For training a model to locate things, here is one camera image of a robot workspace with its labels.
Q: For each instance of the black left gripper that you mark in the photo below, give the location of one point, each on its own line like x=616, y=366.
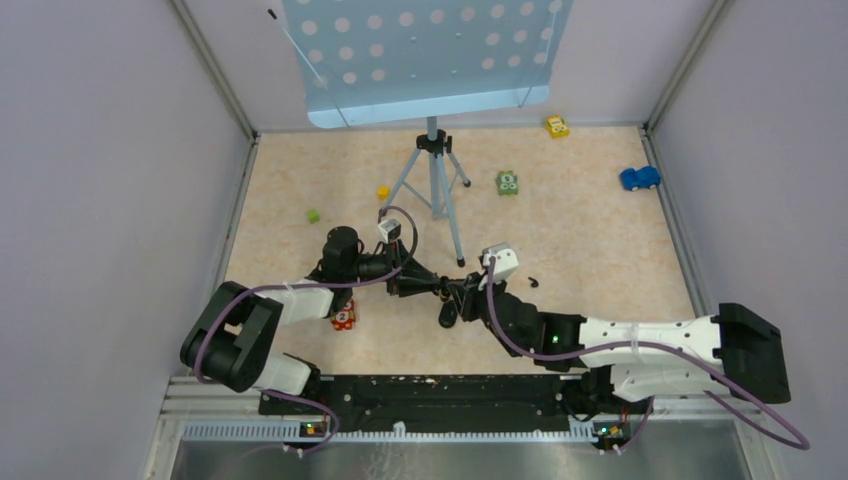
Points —
x=411, y=278

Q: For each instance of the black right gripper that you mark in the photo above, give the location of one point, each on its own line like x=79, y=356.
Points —
x=468, y=291

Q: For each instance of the earbuds case base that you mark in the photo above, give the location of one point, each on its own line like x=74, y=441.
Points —
x=450, y=290

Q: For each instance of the black earbuds charging case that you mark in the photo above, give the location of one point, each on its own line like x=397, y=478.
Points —
x=448, y=315

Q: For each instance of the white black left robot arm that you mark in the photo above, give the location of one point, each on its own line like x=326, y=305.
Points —
x=230, y=343

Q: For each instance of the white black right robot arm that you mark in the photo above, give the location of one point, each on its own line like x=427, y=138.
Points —
x=735, y=350

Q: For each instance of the red owl number block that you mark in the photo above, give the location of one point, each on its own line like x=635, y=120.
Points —
x=345, y=319

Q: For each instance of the small yellow cube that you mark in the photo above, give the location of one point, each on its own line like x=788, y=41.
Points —
x=383, y=192

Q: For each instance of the green monster toy block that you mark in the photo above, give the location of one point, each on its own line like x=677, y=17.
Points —
x=507, y=183

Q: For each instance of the yellow toy block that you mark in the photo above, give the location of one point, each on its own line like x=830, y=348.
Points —
x=556, y=127

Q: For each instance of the blue toy car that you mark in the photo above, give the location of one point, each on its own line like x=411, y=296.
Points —
x=647, y=177

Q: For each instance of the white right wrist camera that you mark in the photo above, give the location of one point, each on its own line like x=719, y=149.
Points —
x=499, y=263

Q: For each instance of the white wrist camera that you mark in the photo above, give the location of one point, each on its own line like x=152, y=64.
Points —
x=499, y=263
x=389, y=230

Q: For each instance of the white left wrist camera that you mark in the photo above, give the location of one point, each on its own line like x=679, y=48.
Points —
x=389, y=230

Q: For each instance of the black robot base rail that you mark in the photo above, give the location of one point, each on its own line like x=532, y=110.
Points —
x=520, y=403

